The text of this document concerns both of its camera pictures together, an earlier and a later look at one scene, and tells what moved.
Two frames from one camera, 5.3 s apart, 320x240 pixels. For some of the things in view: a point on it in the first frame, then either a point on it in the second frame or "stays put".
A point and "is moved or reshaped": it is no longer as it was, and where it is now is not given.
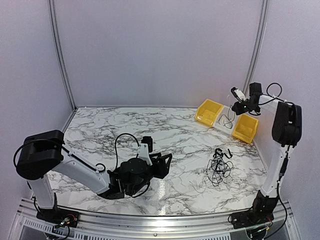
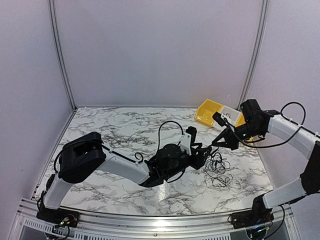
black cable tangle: (218, 169) is moved or reshaped
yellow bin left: (207, 112) stays put
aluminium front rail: (57, 224) stays put
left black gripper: (162, 170) to (199, 161)
